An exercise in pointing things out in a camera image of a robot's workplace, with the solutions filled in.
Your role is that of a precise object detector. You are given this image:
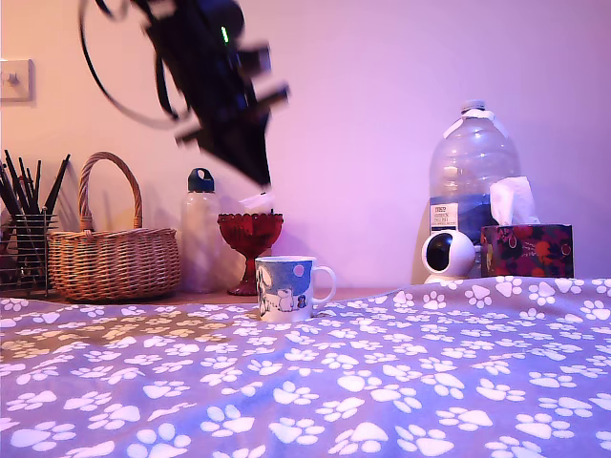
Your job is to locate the white packet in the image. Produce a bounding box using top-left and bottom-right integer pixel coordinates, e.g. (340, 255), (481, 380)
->
(238, 191), (277, 216)

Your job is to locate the red glass goblet bowl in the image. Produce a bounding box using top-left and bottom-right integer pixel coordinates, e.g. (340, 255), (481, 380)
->
(217, 213), (284, 297)

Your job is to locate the clear bottle with dark cap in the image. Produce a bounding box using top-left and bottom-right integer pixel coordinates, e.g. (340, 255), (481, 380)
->
(179, 167), (221, 295)

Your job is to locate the white mug with cartoon print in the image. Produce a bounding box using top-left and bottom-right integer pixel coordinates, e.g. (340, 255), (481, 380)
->
(254, 256), (337, 323)

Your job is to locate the large clear water bottle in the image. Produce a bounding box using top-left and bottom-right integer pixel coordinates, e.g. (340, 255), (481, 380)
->
(428, 99), (521, 279)

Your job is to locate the white tissue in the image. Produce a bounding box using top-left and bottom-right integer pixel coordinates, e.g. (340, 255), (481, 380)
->
(489, 176), (541, 228)

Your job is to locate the paw print blanket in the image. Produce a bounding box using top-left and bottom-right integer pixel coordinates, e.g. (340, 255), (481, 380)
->
(0, 275), (611, 458)

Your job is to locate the floral tissue box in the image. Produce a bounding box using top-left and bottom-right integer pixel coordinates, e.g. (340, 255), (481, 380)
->
(479, 223), (574, 280)

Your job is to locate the black cable along gripper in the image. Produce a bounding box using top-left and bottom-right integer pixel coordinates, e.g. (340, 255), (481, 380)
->
(155, 54), (180, 120)

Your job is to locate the wicker basket with handle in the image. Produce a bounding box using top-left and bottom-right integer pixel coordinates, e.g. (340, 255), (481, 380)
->
(47, 151), (182, 302)

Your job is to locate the long black cable loop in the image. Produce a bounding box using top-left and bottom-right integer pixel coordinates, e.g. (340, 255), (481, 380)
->
(78, 0), (185, 129)

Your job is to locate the black utensil handle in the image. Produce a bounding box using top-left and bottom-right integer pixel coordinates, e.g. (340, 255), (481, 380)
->
(17, 157), (37, 216)
(42, 154), (72, 215)
(32, 159), (44, 215)
(2, 150), (28, 217)

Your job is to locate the short black cable loop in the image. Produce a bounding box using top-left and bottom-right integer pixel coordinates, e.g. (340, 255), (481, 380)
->
(95, 0), (133, 21)

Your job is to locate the small white round camera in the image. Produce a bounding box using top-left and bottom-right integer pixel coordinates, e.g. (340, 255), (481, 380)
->
(420, 231), (482, 285)

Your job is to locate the wall switch plate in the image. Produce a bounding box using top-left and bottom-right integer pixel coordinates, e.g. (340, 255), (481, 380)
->
(0, 58), (35, 102)

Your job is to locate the wire utensil rack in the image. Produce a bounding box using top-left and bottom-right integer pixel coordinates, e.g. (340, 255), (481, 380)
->
(0, 209), (58, 298)

